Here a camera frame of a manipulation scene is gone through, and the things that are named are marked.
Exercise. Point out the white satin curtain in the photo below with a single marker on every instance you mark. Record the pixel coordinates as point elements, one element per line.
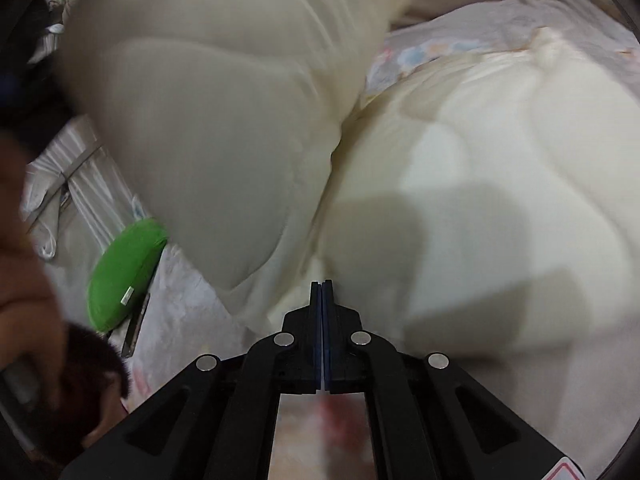
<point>80,195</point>

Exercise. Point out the black slim phone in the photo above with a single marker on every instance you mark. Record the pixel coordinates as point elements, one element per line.
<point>136,325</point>

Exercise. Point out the cream quilted jacket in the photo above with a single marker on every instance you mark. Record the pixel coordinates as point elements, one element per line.
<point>475,185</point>

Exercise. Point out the colourful floral bedsheet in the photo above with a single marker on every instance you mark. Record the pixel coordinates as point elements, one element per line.
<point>400,60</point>

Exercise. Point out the green cushion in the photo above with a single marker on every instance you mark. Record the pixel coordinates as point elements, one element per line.
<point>125,270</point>

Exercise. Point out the light grey floral blanket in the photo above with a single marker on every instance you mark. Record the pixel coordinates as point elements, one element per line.
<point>525,410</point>

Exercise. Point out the white leaf print cloth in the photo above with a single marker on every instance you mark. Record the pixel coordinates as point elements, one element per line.
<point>55,5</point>

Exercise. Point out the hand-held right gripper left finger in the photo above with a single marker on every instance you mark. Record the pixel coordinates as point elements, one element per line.
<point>315,320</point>

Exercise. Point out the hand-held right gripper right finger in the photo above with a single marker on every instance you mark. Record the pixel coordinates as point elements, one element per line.
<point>329,320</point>

